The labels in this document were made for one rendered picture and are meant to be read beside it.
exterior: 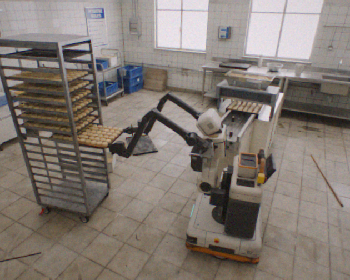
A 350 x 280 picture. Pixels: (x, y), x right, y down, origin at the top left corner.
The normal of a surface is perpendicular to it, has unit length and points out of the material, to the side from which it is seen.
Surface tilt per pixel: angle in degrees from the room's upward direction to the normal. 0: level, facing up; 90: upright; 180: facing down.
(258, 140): 90
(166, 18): 90
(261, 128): 90
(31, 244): 0
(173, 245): 0
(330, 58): 90
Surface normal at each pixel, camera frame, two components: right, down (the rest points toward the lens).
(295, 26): -0.44, 0.41
